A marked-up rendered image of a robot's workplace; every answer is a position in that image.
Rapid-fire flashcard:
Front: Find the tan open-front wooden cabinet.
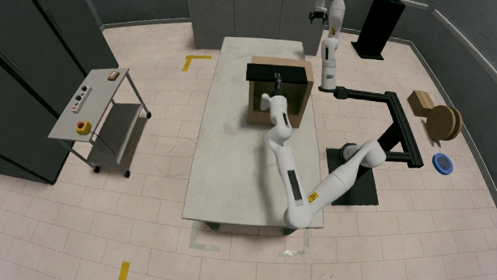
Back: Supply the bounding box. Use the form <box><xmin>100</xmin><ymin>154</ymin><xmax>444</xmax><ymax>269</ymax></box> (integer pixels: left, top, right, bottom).
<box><xmin>248</xmin><ymin>56</ymin><xmax>314</xmax><ymax>128</ymax></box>

